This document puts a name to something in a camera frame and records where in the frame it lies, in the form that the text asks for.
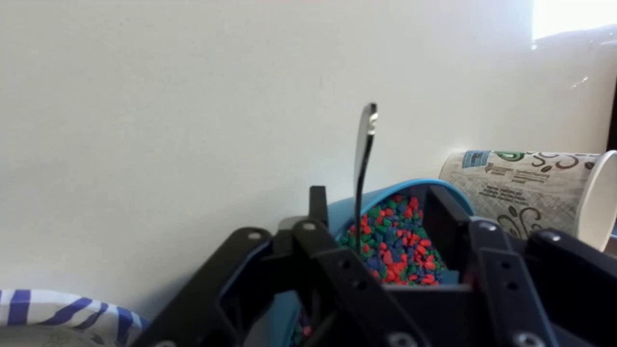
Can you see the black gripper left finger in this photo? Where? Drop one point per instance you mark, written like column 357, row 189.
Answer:
column 193, row 308

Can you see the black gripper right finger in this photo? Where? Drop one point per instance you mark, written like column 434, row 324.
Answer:
column 508, row 289

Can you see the silver metal spoon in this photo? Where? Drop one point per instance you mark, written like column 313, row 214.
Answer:
column 367, row 146

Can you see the white plate with blue pattern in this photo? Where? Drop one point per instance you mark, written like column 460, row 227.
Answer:
column 58, row 308

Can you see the printed paper cup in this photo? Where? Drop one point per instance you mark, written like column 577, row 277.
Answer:
column 527, row 185

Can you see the colourful small beads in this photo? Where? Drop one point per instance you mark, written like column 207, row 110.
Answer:
column 398, row 243

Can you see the blue plastic bowl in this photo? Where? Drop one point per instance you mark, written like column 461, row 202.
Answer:
column 344, row 212

